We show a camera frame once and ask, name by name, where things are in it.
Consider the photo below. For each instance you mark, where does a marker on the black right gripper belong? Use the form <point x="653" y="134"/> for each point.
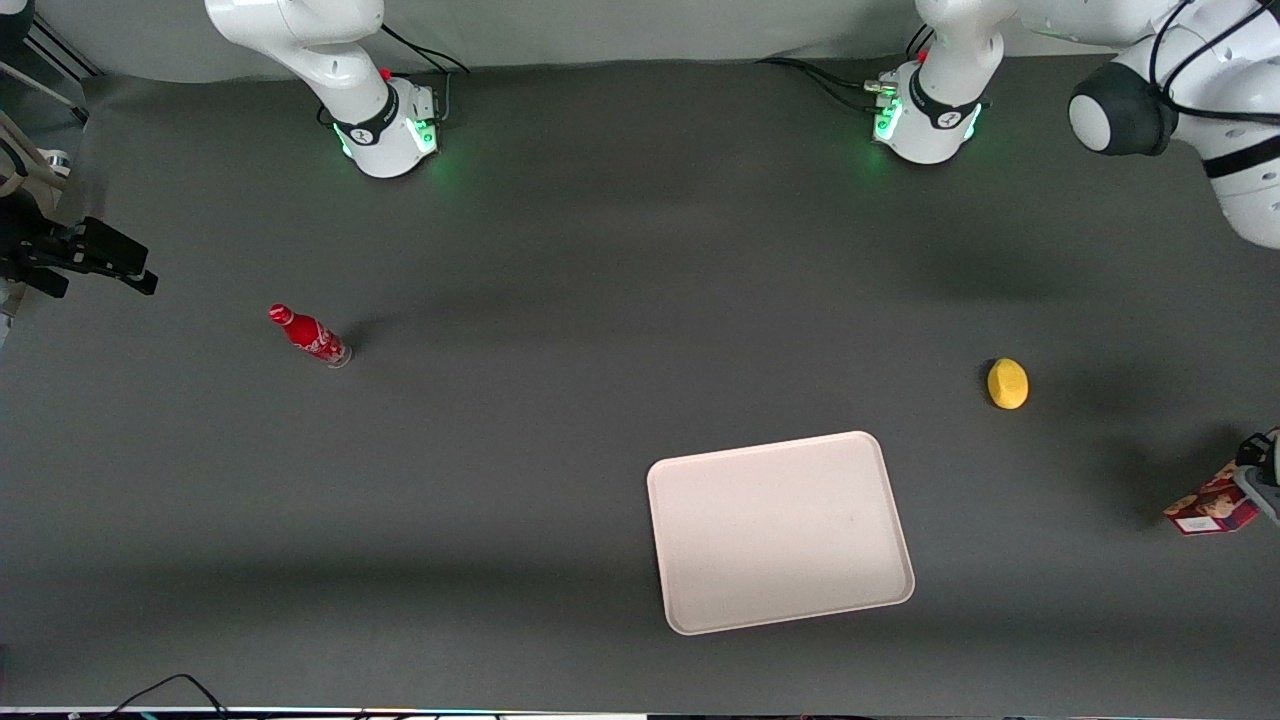
<point x="30" y="251"/>

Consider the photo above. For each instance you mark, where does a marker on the red cookie box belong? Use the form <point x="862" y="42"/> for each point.
<point x="1212" y="508"/>

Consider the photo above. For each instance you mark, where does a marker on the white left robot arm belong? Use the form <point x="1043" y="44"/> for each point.
<point x="1150" y="90"/>

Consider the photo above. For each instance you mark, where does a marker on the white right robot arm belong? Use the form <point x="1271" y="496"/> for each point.
<point x="340" y="60"/>

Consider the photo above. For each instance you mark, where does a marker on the white rectangular tray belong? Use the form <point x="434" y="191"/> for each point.
<point x="780" y="532"/>

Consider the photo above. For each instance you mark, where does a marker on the red cola bottle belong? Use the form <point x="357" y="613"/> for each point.
<point x="310" y="336"/>

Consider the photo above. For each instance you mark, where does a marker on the yellow lemon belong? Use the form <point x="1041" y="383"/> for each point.
<point x="1008" y="384"/>

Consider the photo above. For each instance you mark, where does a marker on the metal frame bars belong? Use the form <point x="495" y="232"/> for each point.
<point x="50" y="60"/>

